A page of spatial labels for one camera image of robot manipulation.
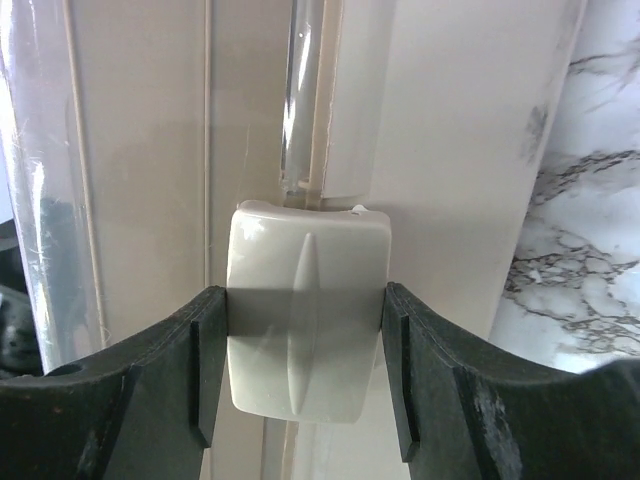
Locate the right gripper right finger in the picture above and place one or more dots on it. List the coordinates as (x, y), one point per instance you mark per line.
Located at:
(466, 409)

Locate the beige plastic tool box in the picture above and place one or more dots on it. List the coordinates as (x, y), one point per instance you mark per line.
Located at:
(302, 155)

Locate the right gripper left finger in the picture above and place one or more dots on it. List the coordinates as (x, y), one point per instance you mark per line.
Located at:
(143, 408)

